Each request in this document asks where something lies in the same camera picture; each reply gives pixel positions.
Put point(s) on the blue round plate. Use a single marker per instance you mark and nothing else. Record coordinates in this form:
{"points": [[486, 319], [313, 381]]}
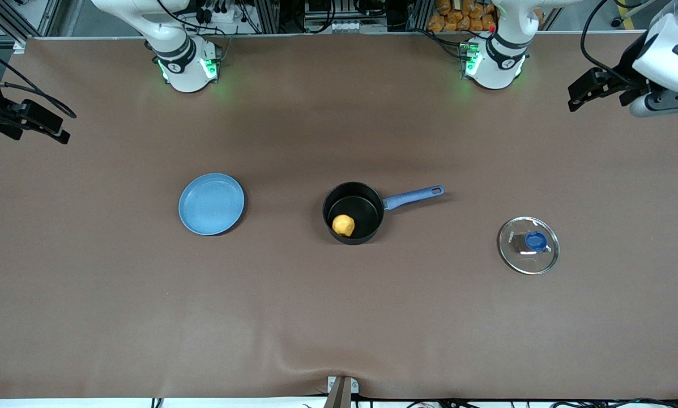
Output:
{"points": [[211, 204]]}

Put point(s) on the bag of orange snacks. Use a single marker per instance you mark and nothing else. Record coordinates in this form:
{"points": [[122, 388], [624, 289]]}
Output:
{"points": [[460, 16]]}

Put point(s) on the white terminal block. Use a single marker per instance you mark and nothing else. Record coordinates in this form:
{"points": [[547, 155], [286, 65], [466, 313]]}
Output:
{"points": [[347, 26]]}

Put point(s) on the yellow potato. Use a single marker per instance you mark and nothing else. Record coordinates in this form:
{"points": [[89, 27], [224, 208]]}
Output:
{"points": [[343, 225]]}

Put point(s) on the glass lid with blue knob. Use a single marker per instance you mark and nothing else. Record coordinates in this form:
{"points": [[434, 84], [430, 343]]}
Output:
{"points": [[514, 249]]}

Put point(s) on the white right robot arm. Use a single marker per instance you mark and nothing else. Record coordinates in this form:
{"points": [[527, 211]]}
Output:
{"points": [[180, 68]]}

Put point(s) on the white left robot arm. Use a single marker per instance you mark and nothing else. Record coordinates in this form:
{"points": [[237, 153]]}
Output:
{"points": [[500, 56]]}

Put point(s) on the white power strip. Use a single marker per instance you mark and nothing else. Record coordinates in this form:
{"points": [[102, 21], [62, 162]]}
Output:
{"points": [[217, 14]]}

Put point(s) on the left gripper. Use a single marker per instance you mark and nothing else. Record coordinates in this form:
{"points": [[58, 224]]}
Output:
{"points": [[626, 75]]}

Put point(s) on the metal table clamp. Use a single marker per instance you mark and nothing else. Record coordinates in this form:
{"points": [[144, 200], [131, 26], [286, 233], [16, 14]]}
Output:
{"points": [[341, 394]]}

